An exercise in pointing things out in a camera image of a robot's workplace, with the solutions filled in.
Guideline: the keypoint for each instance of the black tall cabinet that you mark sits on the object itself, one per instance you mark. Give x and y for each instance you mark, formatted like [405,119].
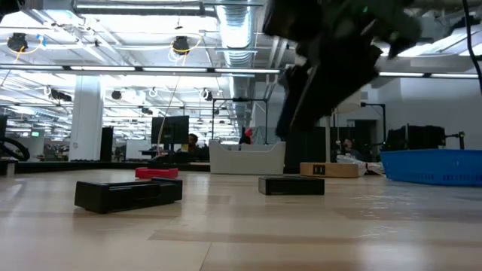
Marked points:
[106,145]

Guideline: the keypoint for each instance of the black computer monitor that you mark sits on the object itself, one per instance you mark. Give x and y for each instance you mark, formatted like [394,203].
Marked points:
[171,130]

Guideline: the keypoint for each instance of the light grey storage bin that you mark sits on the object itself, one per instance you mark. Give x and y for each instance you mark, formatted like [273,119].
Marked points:
[246,160]

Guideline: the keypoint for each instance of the black cabinet row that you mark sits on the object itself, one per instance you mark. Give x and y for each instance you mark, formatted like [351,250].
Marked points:
[312,150]

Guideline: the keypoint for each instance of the black rectangular box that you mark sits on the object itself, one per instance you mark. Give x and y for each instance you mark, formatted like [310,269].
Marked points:
[291,186]

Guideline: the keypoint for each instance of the person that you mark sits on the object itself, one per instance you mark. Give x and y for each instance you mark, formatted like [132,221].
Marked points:
[348,148]
[193,142]

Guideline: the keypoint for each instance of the black equipment block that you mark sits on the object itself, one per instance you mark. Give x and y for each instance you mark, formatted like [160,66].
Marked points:
[421,137]

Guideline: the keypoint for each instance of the clear plastic bag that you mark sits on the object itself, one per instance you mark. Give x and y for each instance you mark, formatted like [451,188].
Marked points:
[371,165]

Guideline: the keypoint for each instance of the black table frame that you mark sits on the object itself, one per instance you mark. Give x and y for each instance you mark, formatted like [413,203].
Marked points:
[56,166]

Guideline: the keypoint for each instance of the white building column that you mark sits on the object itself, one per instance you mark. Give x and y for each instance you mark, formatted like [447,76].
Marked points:
[86,120]

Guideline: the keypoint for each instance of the large black flat box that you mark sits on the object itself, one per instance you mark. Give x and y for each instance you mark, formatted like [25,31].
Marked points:
[124,197]

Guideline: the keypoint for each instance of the silver ventilation duct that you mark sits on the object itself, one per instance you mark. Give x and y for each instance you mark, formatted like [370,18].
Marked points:
[237,30]

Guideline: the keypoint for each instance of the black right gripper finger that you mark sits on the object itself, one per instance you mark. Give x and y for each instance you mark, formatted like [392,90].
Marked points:
[291,98]
[339,75]

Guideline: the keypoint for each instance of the red box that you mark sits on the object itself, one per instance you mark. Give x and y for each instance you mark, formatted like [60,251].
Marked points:
[156,173]

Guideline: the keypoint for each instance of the ceiling light strip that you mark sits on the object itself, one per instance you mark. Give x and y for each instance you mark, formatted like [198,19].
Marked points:
[101,69]
[429,74]

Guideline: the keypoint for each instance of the blue plastic basket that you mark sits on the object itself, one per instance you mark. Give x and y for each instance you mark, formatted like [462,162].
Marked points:
[433,167]

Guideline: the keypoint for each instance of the black pole stand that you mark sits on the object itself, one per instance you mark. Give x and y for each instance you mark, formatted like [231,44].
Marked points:
[383,120]

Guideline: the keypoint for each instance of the red background object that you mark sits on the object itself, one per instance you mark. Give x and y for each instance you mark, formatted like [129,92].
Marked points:
[249,133]

